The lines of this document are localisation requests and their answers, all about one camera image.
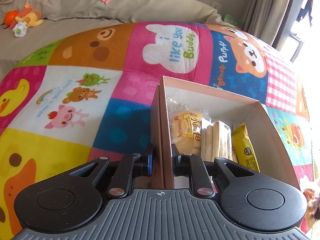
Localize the wafer biscuit pack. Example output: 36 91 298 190
201 119 233 162

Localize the yellow snack packet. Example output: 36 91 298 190
232 124 260 172

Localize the bread bun yellow wrapper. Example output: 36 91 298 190
166 97 211 156

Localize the pink cardboard box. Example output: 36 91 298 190
150 76 299 189

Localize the sesame snack bar packet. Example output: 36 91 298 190
231 145 239 163

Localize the colourful cartoon play mat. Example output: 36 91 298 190
1 22 313 239

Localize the beige bed pillow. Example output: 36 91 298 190
1 0 223 24

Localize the orange yellow plush toy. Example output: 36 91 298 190
2 3 43 37

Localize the beige curtain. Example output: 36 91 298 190
244 0 290 45

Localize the green box by wall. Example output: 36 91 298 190
223 14 244 29

